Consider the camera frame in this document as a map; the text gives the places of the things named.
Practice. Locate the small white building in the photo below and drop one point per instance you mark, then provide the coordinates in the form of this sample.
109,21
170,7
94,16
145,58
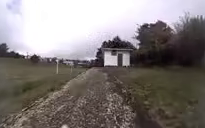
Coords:
110,59

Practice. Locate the dark tree behind building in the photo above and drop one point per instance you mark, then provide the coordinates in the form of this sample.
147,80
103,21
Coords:
116,43

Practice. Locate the distant low building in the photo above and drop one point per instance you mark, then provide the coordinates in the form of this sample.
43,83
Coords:
69,62

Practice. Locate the grey gravel path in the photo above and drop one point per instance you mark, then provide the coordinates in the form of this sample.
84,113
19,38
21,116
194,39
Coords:
90,103

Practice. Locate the grass verge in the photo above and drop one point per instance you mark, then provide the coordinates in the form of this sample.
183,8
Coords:
170,90

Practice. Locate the group of dark trees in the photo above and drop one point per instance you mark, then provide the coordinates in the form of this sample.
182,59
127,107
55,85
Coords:
176,43

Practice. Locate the grass field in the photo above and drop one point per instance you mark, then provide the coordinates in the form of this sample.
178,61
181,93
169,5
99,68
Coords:
20,80

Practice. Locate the distant tree line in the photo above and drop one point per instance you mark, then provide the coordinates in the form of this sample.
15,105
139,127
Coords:
3,51

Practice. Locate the short white post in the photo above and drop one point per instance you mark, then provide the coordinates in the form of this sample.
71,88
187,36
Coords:
71,68

